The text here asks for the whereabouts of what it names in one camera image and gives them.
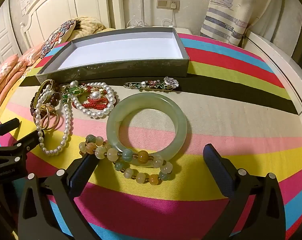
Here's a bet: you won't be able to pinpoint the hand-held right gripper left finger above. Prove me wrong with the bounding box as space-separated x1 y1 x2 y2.
17 152 100 240

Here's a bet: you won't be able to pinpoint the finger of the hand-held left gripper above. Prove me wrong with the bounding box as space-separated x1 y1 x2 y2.
0 118 21 139
0 131 40 165

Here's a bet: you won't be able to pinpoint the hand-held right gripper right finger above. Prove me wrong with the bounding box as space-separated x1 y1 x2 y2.
203 144 286 240

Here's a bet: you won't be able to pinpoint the gold rings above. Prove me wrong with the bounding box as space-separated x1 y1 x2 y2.
34 105 60 131

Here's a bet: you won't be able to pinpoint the long white pearl strand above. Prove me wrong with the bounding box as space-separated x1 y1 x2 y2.
36 80 75 157

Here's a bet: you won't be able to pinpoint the dark red bead bracelet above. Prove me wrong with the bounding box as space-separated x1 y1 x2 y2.
31 87 63 125

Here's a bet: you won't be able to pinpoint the gold bangle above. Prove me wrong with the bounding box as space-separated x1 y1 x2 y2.
31 79 57 110

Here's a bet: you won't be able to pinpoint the gold chain bracelet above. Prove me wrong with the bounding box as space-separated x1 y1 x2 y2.
78 134 174 184

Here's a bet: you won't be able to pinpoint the pale green jade bangle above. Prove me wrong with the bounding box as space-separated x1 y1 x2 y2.
106 92 188 167

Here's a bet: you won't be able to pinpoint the red cord pearl bracelet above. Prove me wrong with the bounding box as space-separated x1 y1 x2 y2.
81 84 111 111

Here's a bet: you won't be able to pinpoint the green gem gold charm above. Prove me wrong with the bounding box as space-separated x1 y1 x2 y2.
62 86 86 105

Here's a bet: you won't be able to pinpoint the enamel flower brooch pin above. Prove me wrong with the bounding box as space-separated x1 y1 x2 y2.
123 77 179 90

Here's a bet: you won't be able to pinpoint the grey cardboard box tray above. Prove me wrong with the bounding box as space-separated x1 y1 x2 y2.
36 27 190 87

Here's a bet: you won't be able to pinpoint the colourful striped cloth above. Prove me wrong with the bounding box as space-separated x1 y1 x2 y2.
0 31 302 240

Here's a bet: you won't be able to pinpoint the pink floral quilt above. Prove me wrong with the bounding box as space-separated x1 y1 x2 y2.
0 42 45 120

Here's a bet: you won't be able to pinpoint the white wardrobe door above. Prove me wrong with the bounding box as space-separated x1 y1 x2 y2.
0 12 22 67

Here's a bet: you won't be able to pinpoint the round embroidered pillow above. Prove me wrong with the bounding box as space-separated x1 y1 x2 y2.
40 20 78 59

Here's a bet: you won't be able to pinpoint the tan quilted blanket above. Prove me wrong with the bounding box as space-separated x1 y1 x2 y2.
74 17 109 34

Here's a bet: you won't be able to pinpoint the white wooden headboard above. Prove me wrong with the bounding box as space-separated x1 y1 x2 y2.
20 0 124 50

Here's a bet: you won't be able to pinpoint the white nightstand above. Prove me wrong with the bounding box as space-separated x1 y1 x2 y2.
127 25 192 36

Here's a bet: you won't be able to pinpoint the striped printed curtain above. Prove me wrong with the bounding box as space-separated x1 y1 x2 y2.
200 0 286 47

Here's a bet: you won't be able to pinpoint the white cables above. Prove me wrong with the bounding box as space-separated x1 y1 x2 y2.
127 9 177 28

